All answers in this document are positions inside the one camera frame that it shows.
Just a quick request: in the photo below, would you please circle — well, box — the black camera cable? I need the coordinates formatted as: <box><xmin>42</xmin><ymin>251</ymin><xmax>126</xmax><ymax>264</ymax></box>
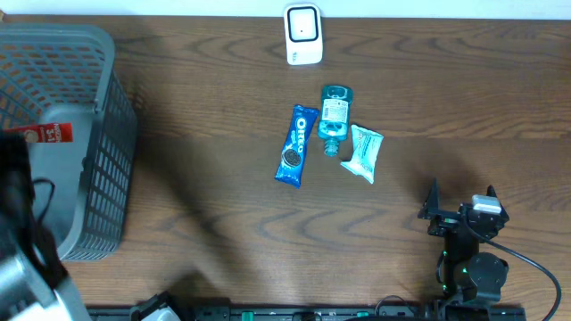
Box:
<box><xmin>30</xmin><ymin>177</ymin><xmax>57</xmax><ymax>224</ymax></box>
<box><xmin>463</xmin><ymin>213</ymin><xmax>562</xmax><ymax>321</ymax></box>

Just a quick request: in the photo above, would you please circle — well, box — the grey plastic mesh basket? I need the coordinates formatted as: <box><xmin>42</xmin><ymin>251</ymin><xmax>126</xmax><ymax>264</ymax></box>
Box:
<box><xmin>1</xmin><ymin>23</ymin><xmax>137</xmax><ymax>261</ymax></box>

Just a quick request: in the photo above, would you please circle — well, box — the black right camera cable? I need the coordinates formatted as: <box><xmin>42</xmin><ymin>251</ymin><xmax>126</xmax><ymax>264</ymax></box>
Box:
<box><xmin>463</xmin><ymin>213</ymin><xmax>562</xmax><ymax>321</ymax></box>

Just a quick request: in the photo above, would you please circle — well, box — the blue Oreo cookie pack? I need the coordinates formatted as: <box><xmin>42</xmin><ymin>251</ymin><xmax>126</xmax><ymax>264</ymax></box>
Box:
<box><xmin>275</xmin><ymin>104</ymin><xmax>319</xmax><ymax>189</ymax></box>

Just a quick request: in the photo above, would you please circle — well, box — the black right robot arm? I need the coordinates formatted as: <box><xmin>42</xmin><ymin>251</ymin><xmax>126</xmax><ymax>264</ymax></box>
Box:
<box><xmin>418</xmin><ymin>182</ymin><xmax>509</xmax><ymax>305</ymax></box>

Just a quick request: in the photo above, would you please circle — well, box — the red Nescafe coffee stick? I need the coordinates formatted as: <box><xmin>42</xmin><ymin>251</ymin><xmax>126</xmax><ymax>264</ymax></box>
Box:
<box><xmin>6</xmin><ymin>123</ymin><xmax>73</xmax><ymax>143</ymax></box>

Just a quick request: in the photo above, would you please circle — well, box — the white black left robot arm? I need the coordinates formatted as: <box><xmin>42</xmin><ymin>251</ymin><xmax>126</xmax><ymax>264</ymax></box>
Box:
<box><xmin>1</xmin><ymin>133</ymin><xmax>184</xmax><ymax>321</ymax></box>

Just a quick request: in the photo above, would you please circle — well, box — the light green snack packet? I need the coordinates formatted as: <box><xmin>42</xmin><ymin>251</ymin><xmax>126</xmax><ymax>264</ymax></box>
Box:
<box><xmin>340</xmin><ymin>124</ymin><xmax>384</xmax><ymax>185</ymax></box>

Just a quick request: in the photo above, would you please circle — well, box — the teal mouthwash bottle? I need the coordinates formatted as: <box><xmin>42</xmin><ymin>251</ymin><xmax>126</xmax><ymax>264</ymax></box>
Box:
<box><xmin>318</xmin><ymin>85</ymin><xmax>353</xmax><ymax>157</ymax></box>

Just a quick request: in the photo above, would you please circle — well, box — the black mounting rail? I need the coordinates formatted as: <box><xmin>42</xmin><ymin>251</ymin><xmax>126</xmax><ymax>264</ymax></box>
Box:
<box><xmin>87</xmin><ymin>304</ymin><xmax>527</xmax><ymax>321</ymax></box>

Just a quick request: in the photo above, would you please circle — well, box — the black left camera cable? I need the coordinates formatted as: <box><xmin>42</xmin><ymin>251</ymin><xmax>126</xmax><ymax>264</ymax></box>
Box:
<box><xmin>30</xmin><ymin>177</ymin><xmax>57</xmax><ymax>224</ymax></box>

